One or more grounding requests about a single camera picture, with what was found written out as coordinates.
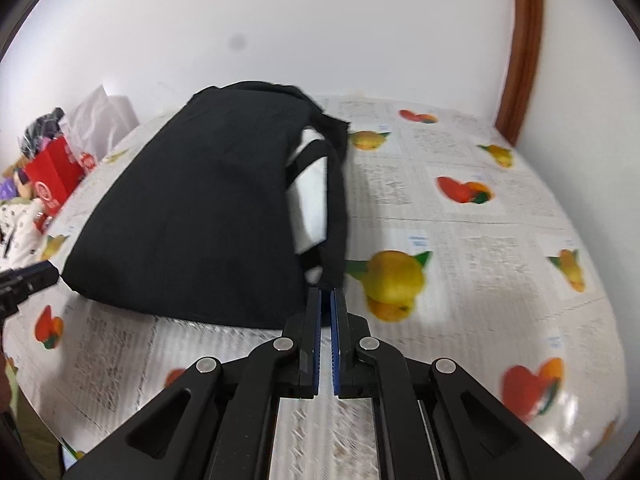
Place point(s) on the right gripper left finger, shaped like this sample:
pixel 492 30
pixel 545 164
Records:
pixel 216 420

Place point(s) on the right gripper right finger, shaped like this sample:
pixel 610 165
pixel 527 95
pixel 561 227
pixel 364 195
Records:
pixel 433 420

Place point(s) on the black white blue jacket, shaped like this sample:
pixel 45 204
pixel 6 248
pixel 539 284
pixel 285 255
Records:
pixel 227 216

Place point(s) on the white floral quilt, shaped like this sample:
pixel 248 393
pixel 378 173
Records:
pixel 20 238

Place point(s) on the red paper shopping bag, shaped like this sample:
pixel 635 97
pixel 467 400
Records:
pixel 54 174

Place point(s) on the plaid dark cloth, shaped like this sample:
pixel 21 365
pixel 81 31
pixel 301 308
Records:
pixel 40 132

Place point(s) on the fruit print bed sheet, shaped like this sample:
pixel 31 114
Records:
pixel 510 293

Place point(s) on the white Miniso paper bag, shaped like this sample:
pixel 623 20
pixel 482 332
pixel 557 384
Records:
pixel 96 125

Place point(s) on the brown wooden door frame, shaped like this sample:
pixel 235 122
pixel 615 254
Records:
pixel 522 67

